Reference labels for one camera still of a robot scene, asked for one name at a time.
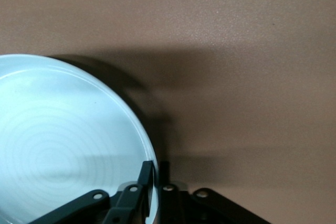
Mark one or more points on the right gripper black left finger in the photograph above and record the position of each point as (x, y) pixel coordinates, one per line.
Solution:
(126, 200)

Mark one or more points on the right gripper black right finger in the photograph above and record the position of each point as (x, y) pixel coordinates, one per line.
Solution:
(183, 208)

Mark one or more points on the light blue round plate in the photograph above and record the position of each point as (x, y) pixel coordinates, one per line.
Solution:
(65, 129)

